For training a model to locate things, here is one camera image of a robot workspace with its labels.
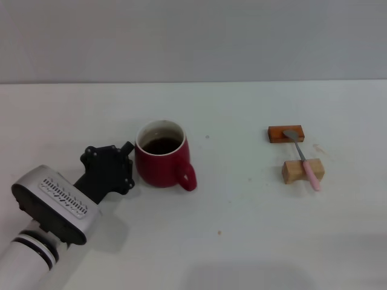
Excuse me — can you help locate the light wooden block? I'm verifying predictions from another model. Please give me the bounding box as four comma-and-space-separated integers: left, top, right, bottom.
281, 158, 325, 185

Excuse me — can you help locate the orange brown wooden block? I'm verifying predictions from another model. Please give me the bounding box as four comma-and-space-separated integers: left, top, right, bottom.
267, 124, 305, 144

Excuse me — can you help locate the pink handled metal spoon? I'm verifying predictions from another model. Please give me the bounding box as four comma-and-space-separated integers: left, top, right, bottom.
282, 129, 322, 192

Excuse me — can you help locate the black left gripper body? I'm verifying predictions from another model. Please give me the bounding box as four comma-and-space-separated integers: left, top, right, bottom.
74, 144, 135, 204

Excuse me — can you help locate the red ceramic coffee cup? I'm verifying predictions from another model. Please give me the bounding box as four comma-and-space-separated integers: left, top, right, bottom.
134, 120, 198, 192

